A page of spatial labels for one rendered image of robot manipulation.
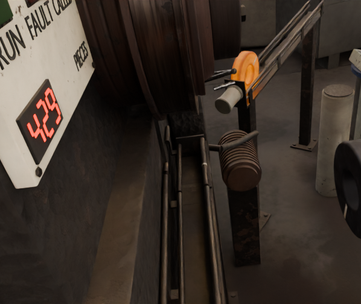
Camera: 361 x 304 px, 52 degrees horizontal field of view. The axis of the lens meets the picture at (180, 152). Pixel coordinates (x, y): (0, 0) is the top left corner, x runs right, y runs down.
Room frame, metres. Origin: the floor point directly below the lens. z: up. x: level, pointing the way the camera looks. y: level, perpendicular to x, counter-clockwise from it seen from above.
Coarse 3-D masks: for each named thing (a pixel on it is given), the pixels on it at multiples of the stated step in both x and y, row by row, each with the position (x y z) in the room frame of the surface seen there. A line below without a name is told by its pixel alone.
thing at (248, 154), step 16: (224, 160) 0.98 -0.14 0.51; (240, 160) 0.93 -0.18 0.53; (256, 160) 0.95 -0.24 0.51; (224, 176) 0.93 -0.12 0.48; (240, 176) 0.92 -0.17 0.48; (256, 176) 0.91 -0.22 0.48; (240, 192) 0.95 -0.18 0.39; (256, 192) 0.94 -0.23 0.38; (240, 208) 0.95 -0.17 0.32; (256, 208) 0.94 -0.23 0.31; (240, 224) 0.95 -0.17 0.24; (256, 224) 0.94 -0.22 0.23; (240, 240) 0.95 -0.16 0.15; (256, 240) 0.94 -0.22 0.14; (240, 256) 0.95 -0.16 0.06; (256, 256) 0.94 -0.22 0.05
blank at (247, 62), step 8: (240, 56) 1.17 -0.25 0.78; (248, 56) 1.18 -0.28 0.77; (256, 56) 1.22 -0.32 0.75; (240, 64) 1.14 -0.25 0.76; (248, 64) 1.17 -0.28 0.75; (256, 64) 1.22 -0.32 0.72; (240, 72) 1.13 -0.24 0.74; (248, 72) 1.22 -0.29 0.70; (256, 72) 1.22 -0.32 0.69; (240, 80) 1.13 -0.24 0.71; (248, 80) 1.20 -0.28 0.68
